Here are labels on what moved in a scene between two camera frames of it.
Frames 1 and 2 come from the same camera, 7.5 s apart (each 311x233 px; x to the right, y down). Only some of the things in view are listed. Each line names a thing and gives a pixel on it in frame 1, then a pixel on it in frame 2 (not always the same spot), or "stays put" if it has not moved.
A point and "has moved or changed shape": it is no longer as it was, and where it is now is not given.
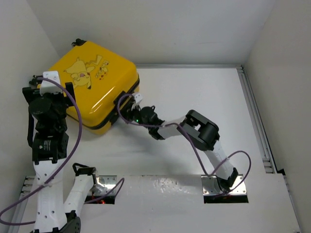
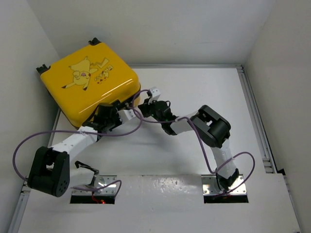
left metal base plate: [106, 183] stays put
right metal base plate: [211, 187] stays put
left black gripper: [68, 101] → [118, 121]
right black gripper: [129, 115] → [145, 107]
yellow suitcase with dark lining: [98, 75] has moved or changed shape
